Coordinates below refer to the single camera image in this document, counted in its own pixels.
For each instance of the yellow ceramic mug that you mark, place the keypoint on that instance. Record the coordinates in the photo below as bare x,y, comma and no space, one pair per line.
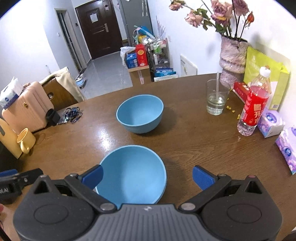
26,140

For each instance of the clear drinking glass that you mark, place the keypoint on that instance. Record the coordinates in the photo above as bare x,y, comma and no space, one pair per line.
217,93

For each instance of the wire storage rack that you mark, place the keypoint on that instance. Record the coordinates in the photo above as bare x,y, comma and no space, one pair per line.
158,54

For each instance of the brown cardboard box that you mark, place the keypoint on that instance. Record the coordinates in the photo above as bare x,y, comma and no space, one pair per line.
140,75

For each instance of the yellow thermos jug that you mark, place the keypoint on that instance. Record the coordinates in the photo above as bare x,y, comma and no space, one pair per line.
8,138

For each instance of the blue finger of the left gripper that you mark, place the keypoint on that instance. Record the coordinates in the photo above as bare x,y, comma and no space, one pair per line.
8,173

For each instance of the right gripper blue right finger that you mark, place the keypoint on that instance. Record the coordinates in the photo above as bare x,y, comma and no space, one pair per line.
212,187

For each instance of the blue carton box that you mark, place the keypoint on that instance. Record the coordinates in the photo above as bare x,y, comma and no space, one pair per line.
131,60

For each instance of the blue bowl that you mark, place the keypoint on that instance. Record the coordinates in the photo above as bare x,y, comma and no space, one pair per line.
132,174
141,113

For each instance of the purple tissue pack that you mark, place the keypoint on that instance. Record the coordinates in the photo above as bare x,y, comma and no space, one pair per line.
286,143
270,123

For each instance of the dried pink flowers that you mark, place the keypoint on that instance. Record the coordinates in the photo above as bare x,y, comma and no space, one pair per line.
229,19

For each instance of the purple tissue pack near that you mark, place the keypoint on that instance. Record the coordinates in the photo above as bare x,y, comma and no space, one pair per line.
286,143

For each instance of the red gift box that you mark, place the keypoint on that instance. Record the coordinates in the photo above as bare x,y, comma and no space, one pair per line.
141,55

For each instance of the red flat box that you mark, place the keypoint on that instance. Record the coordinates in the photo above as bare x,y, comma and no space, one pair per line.
241,90

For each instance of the white blue tissue pack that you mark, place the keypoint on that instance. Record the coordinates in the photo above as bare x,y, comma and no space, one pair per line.
10,93

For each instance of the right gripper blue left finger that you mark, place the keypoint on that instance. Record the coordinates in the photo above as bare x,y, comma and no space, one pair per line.
82,187

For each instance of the wooden chair with beige cloth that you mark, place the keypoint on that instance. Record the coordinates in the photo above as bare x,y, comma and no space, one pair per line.
62,89

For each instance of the grey refrigerator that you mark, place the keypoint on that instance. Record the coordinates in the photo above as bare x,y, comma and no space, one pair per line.
134,13

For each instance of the purple tissue pack far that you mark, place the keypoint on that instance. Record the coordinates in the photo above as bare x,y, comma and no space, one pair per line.
270,123

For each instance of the pink ribbed suitcase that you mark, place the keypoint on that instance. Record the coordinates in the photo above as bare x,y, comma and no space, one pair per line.
29,110

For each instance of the person's left hand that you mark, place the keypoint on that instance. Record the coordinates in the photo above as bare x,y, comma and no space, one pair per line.
1,208

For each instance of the pink textured vase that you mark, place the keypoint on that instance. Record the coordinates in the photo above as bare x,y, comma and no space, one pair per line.
232,60

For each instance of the white plastic bag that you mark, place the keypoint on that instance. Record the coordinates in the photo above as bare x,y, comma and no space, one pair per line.
123,51

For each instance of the dark wooden door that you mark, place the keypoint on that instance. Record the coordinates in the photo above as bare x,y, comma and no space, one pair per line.
100,27

